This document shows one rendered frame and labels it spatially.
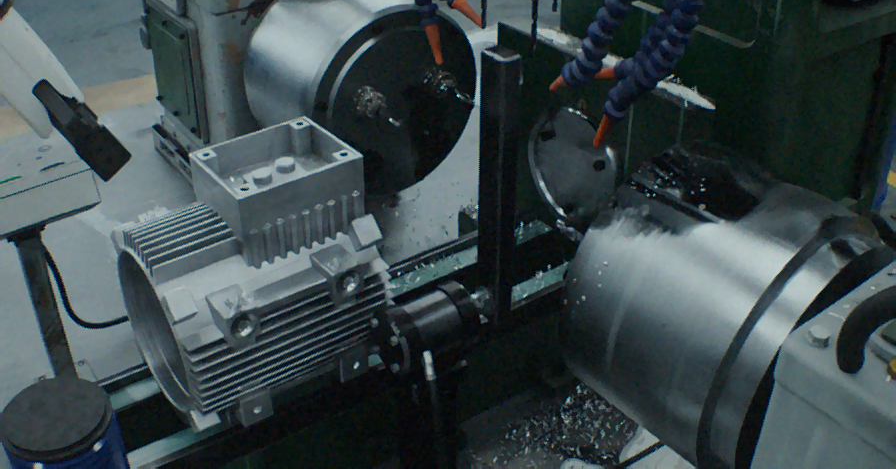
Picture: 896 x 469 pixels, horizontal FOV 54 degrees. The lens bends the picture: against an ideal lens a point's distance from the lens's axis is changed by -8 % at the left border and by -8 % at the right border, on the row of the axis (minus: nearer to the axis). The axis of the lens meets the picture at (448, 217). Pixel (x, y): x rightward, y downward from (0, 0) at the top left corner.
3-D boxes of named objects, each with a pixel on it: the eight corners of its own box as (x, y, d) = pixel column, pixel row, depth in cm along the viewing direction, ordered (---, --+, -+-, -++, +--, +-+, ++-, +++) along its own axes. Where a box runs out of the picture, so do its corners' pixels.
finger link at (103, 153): (51, 128, 70) (103, 180, 74) (62, 143, 68) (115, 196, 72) (80, 100, 70) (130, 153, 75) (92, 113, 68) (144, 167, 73)
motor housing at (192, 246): (300, 290, 103) (284, 132, 93) (401, 383, 90) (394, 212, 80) (133, 358, 93) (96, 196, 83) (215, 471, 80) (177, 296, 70)
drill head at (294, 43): (351, 87, 150) (345, -65, 137) (497, 178, 125) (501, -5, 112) (207, 130, 138) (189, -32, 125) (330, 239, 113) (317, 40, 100)
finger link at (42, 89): (13, 67, 69) (56, 111, 73) (40, 102, 64) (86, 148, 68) (24, 57, 69) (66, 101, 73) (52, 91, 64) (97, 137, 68)
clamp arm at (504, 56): (496, 300, 89) (504, 41, 76) (517, 316, 87) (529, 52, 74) (466, 314, 87) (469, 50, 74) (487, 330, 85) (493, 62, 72)
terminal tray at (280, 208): (308, 182, 92) (303, 114, 88) (368, 228, 85) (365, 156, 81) (197, 221, 86) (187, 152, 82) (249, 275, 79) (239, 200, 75)
